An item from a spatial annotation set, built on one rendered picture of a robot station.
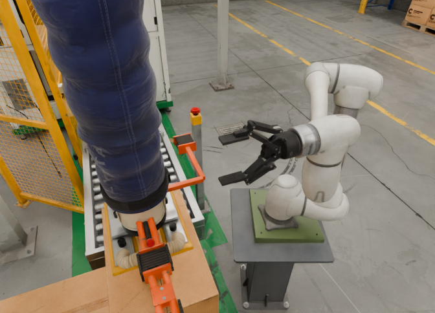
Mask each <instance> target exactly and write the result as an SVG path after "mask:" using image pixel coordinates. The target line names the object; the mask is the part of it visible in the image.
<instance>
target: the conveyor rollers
mask: <svg viewBox="0 0 435 313"><path fill-rule="evenodd" d="M163 147H164V146H163V143H162V142H161V148H162V149H161V153H162V155H163V154H166V150H165V148H163ZM163 159H164V161H165V160H168V155H167V154H166V155H163ZM91 162H92V163H93V164H92V169H93V170H96V169H95V164H94V163H95V161H94V159H93V158H91ZM164 166H167V167H171V163H170V161H166V162H164ZM168 171H169V173H170V174H174V170H173V168H169V169H168ZM92 176H93V178H94V179H93V184H94V186H95V185H98V184H100V181H99V179H98V178H95V177H97V174H96V171H93V172H92ZM170 178H171V182H169V183H172V182H176V181H177V177H176V175H173V176H170ZM93 191H94V193H100V192H101V191H100V186H96V187H93ZM94 200H95V202H100V201H103V200H104V199H103V196H102V194H99V195H94ZM104 203H106V202H103V203H100V204H95V210H96V212H98V211H102V208H104ZM95 219H96V221H97V222H99V221H102V213H99V214H96V215H95ZM96 230H97V232H102V231H103V226H102V224H97V225H96ZM97 241H98V244H101V243H104V235H99V236H97Z"/></svg>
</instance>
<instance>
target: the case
mask: <svg viewBox="0 0 435 313"><path fill-rule="evenodd" d="M173 194H174V196H175V199H176V201H177V205H178V207H179V209H180V212H181V215H182V217H183V220H184V223H185V225H186V228H187V230H188V233H189V236H190V238H191V241H192V244H193V246H194V249H193V250H189V251H187V252H184V253H181V254H178V255H175V256H172V261H173V268H174V271H173V272H172V275H170V279H171V281H172V285H173V289H174V292H175V296H176V300H178V299H180V300H181V304H182V307H183V310H184V313H219V292H218V290H217V287H216V284H215V282H214V279H213V277H212V274H211V271H210V269H209V266H208V263H207V261H206V258H205V255H204V253H203V249H202V247H201V244H200V242H199V239H198V237H197V234H196V232H195V228H194V225H193V223H192V220H191V218H190V215H189V212H188V210H187V207H186V204H185V202H184V199H183V196H182V193H181V190H180V189H177V190H174V191H173ZM102 226H103V235H104V252H105V262H106V279H107V296H108V305H109V313H155V308H154V306H153V301H152V297H151V292H150V285H149V283H148V284H146V283H145V281H144V282H142V279H141V276H140V272H139V269H138V268H137V269H134V270H132V271H129V272H126V273H123V274H120V275H116V276H113V275H112V272H111V261H110V255H109V245H108V239H107V228H106V218H105V212H104V208H102Z"/></svg>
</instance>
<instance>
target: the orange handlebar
mask: <svg viewBox="0 0 435 313"><path fill-rule="evenodd" d="M185 151H186V153H187V155H188V157H189V159H190V161H191V163H192V165H193V167H194V169H195V171H196V173H197V175H198V177H196V178H191V179H188V180H184V181H181V182H177V183H174V184H169V185H168V192H170V191H174V190H177V189H181V188H185V187H188V186H193V185H195V184H199V183H202V182H203V181H204V180H205V175H204V173H203V171H202V169H201V168H200V166H199V164H198V162H197V160H196V158H195V156H194V154H193V152H192V150H191V149H190V147H189V146H188V147H185ZM148 224H149V227H150V232H151V237H152V239H153V240H154V241H155V244H159V243H161V242H160V239H159V235H158V233H157V229H156V225H155V221H154V218H153V217H150V218H149V219H148ZM136 225H137V231H138V235H139V240H140V245H141V249H143V248H147V245H146V241H147V240H146V235H145V232H144V227H143V223H142V222H141V221H137V222H136ZM161 275H162V279H163V282H164V284H163V285H161V286H157V281H156V278H155V275H150V276H149V277H148V281H149V285H150V292H151V297H152V301H153V306H154V308H155V313H164V310H163V308H165V307H168V306H170V310H171V313H180V311H179V306H178V304H177V300H176V296H175V292H174V289H173V285H172V281H171V279H170V275H169V271H168V270H164V271H162V272H161Z"/></svg>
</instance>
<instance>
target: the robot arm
mask: <svg viewBox="0 0 435 313"><path fill-rule="evenodd" d="M304 85H305V86H306V89H307V90H308V91H309V93H310V95H311V121H310V122H308V123H306V124H302V125H297V126H294V127H290V128H289V129H288V130H287V131H284V132H283V129H282V128H280V127H279V126H278V125H268V124H263V123H260V122H256V121H253V120H248V121H247V125H244V126H243V129H239V130H236V131H234V132H233V133H231V134H227V135H222V136H219V137H218V139H219V141H220V142H221V143H222V145H223V146H224V145H227V144H232V143H235V142H240V141H244V140H248V139H249V136H251V137H253V138H255V139H256V140H258V141H260V142H261V143H263V144H262V150H261V152H260V155H259V156H258V159H257V160H256V161H255V162H254V163H253V164H251V165H250V166H249V167H248V168H247V169H246V170H245V171H244V172H242V171H238V172H235V173H231V174H228V175H224V176H221V177H218V180H219V181H220V183H221V185H222V186H226V185H228V184H232V183H237V182H241V181H244V182H245V183H246V185H249V184H251V183H253V182H254V181H255V180H257V179H259V178H260V177H262V176H263V175H265V174H266V173H268V172H269V171H272V170H274V169H276V166H275V161H276V160H278V159H284V160H286V159H288V158H293V157H295V158H302V157H305V159H304V163H303V166H302V184H301V183H300V181H299V180H298V179H297V178H295V177H294V176H291V175H280V176H278V177H276V178H275V179H274V180H273V182H272V183H271V185H270V186H269V189H268V192H267V196H266V200H265V204H259V205H258V209H259V210H260V212H261V215H262V218H263V221H264V223H265V229H266V230H267V231H268V232H269V231H271V230H278V229H285V228H298V223H297V222H296V221H295V218H294V216H303V217H307V218H310V219H316V220H320V221H338V220H341V219H343V218H345V216H347V214H348V211H349V207H350V204H349V201H348V198H347V196H346V195H345V194H344V193H342V186H341V184H340V182H339V179H340V174H341V172H342V167H343V165H344V161H345V158H346V153H347V150H348V147H349V146H351V145H352V144H353V143H354V142H355V141H356V140H357V139H358V137H360V134H361V127H360V125H359V123H358V121H357V115H358V112H359V109H361V108H362V107H363V106H364V105H365V103H366V102H367V101H368V100H371V99H373V98H375V97H376V96H377V95H378V94H379V93H380V92H381V89H382V87H383V77H382V76H381V75H380V74H379V73H378V72H376V71H375V70H373V69H370V68H368V67H365V66H361V65H353V64H347V63H345V64H341V63H321V62H316V63H312V64H311V65H310V66H309V67H308V68H307V69H306V71H305V73H304ZM328 93H330V94H333V98H334V99H333V100H334V103H335V110H334V112H333V115H328ZM253 129H255V130H258V131H263V132H266V133H271V134H273V135H272V136H271V137H269V138H267V137H265V136H263V135H261V134H260V133H257V132H256V131H254V130H253ZM263 158H264V159H266V161H264V160H263Z"/></svg>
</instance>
